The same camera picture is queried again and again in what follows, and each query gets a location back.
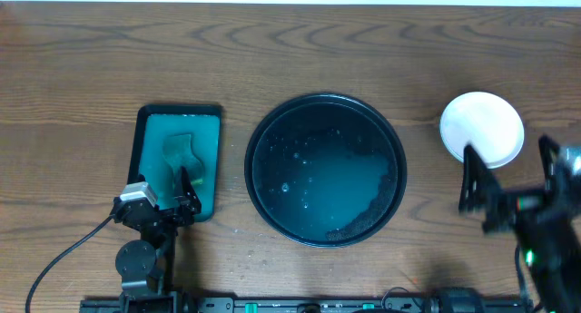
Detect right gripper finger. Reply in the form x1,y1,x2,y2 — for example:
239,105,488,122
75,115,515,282
538,135,560,195
458,144,503,213

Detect round black tray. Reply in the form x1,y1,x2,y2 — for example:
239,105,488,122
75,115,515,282
244,93,408,248

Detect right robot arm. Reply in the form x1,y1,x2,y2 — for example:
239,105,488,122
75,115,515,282
458,135,580,312

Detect white plate with green stain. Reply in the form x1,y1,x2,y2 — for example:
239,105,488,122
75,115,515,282
439,92,525,169

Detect black tray with green water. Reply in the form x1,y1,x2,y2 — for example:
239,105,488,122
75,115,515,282
127,104,222,222

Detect black rail at table edge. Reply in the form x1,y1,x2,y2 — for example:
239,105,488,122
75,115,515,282
79,296,532,313

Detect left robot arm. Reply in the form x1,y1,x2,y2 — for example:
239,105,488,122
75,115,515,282
111,166,202,312

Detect green yellow sponge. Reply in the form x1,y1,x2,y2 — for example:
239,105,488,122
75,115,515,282
162,133,205,186

